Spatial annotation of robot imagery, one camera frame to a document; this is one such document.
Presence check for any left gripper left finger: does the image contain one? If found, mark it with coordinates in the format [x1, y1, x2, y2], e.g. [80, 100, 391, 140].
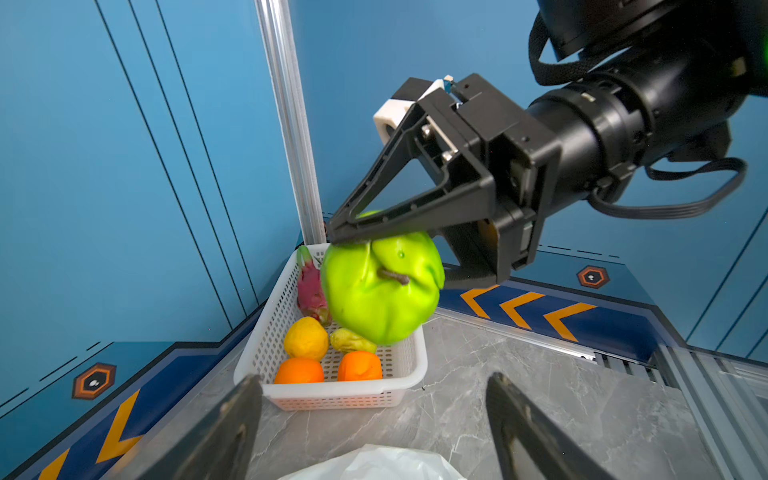
[140, 375, 263, 479]

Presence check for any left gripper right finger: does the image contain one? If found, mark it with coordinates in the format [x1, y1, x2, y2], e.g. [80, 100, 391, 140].
[485, 372, 613, 479]

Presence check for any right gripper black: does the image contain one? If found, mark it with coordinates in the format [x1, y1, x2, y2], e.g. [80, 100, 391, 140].
[325, 57, 746, 289]

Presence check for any orange fruit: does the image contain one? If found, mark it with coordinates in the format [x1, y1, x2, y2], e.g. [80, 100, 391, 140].
[337, 351, 383, 381]
[274, 358, 325, 385]

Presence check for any green leafy fruit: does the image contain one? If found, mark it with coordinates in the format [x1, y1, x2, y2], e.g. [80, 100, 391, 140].
[321, 231, 446, 346]

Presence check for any yellow apple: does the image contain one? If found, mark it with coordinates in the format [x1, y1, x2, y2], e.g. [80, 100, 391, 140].
[283, 317, 330, 361]

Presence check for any white plastic bag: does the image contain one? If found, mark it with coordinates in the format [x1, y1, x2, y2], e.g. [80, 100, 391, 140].
[283, 444, 464, 480]

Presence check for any green pear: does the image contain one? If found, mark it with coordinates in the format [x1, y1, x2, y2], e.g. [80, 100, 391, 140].
[330, 328, 377, 354]

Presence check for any red dragon fruit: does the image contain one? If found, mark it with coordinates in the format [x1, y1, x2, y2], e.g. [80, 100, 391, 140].
[296, 245, 332, 328]

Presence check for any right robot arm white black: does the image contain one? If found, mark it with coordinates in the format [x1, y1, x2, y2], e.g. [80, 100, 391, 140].
[327, 1, 767, 288]

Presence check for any white plastic basket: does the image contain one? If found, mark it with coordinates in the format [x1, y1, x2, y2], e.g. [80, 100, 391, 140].
[233, 252, 428, 411]

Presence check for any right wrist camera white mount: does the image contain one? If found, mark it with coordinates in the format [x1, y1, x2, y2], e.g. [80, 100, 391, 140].
[373, 75, 454, 145]

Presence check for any aluminium front rail frame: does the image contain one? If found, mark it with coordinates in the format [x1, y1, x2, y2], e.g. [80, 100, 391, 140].
[594, 346, 767, 479]

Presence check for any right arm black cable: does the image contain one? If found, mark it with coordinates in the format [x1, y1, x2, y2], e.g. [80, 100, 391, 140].
[586, 157, 749, 221]

